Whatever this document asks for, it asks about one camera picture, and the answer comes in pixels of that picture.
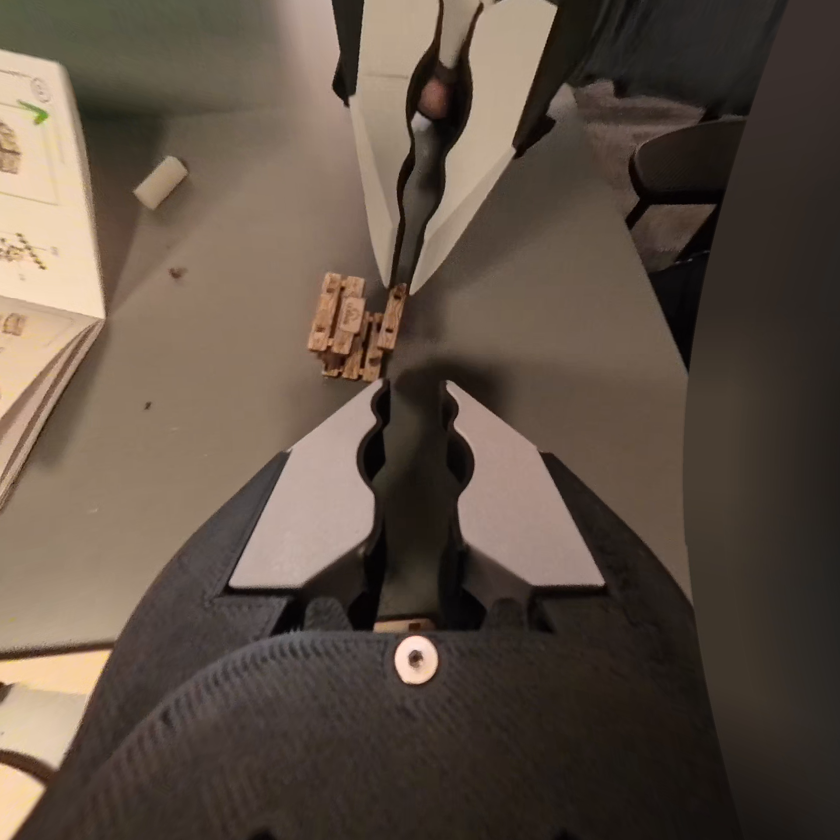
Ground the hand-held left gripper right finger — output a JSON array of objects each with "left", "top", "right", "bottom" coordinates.
[{"left": 445, "top": 379, "right": 606, "bottom": 590}]

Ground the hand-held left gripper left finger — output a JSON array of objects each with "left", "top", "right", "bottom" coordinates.
[{"left": 228, "top": 379, "right": 392, "bottom": 592}]

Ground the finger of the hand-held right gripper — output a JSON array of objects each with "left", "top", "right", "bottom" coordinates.
[
  {"left": 408, "top": 0, "right": 559, "bottom": 294},
  {"left": 348, "top": 0, "right": 442, "bottom": 290}
]

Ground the small wooden model part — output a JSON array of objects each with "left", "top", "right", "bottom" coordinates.
[{"left": 376, "top": 284, "right": 410, "bottom": 350}]

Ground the wooden block assembly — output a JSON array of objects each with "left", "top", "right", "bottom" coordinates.
[{"left": 307, "top": 271, "right": 395, "bottom": 382}]

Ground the black office chair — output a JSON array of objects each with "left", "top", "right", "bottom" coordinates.
[{"left": 626, "top": 115, "right": 749, "bottom": 271}]

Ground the small white cylinder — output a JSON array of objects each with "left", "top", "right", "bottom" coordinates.
[{"left": 133, "top": 155, "right": 189, "bottom": 211}]

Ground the wooden sheet with curved cutouts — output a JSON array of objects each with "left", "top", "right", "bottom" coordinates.
[{"left": 0, "top": 646, "right": 112, "bottom": 840}]

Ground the white instruction booklet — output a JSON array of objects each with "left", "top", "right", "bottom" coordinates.
[{"left": 0, "top": 49, "right": 107, "bottom": 509}]

